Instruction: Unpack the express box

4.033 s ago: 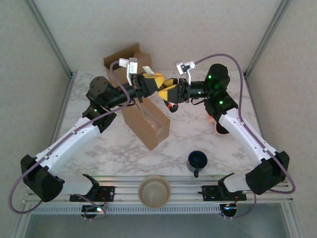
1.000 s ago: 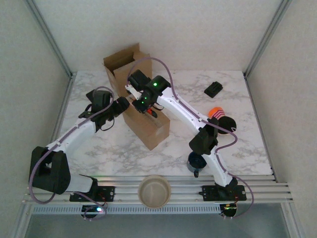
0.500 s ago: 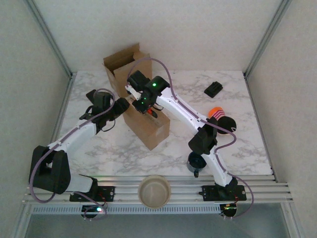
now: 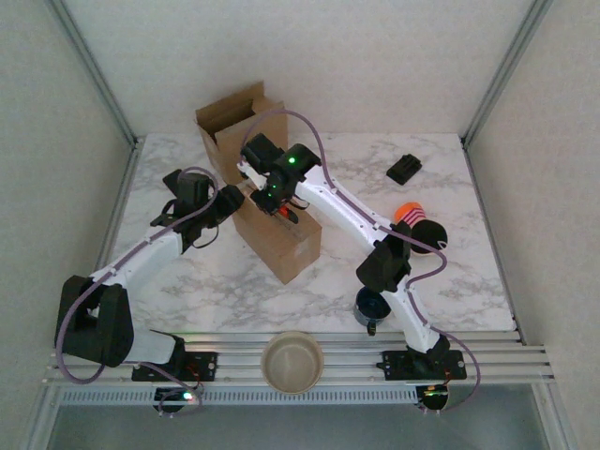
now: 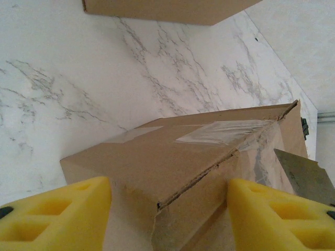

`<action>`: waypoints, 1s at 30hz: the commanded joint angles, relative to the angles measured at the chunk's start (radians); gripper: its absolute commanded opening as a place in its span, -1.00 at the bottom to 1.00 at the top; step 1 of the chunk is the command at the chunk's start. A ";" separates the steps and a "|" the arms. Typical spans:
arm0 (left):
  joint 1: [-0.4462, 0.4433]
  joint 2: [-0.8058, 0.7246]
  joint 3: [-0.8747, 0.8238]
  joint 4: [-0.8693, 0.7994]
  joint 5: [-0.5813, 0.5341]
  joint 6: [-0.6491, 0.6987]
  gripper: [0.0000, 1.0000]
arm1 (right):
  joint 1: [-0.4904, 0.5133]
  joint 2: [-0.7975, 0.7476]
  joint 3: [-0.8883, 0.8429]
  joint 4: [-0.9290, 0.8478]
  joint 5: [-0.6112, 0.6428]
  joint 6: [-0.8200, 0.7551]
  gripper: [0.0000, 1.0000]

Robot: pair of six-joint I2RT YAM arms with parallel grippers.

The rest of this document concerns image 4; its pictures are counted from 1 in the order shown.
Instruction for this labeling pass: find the brown cardboard express box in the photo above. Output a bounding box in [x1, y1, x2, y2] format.
[232, 185, 323, 286]
[194, 80, 290, 187]

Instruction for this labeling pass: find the black round soft object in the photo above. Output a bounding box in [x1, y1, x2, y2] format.
[406, 218, 450, 259]

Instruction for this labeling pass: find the black folding phone stand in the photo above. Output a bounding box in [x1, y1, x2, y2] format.
[386, 153, 425, 185]

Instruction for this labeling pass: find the dark blue mug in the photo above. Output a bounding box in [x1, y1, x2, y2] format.
[353, 286, 393, 338]

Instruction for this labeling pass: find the beige bowl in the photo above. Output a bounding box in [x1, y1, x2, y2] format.
[260, 330, 325, 395]

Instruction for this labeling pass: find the black base electronics module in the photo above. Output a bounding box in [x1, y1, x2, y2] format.
[153, 387, 201, 419]
[414, 383, 452, 416]

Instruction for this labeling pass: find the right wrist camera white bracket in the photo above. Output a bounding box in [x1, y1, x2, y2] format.
[236, 158, 264, 189]

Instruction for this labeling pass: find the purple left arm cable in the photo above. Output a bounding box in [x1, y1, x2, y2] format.
[53, 165, 220, 418]

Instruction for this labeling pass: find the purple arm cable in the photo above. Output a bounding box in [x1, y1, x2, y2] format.
[238, 109, 483, 413]
[53, 165, 220, 418]

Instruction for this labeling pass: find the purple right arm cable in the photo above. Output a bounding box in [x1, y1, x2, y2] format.
[238, 109, 483, 413]

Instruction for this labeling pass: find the aluminium frame post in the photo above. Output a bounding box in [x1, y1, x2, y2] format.
[460, 0, 555, 147]
[45, 0, 141, 146]

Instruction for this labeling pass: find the white slotted cable duct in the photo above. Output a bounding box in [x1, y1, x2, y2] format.
[60, 386, 419, 407]

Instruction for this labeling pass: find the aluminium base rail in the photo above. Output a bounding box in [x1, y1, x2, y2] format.
[39, 330, 555, 389]

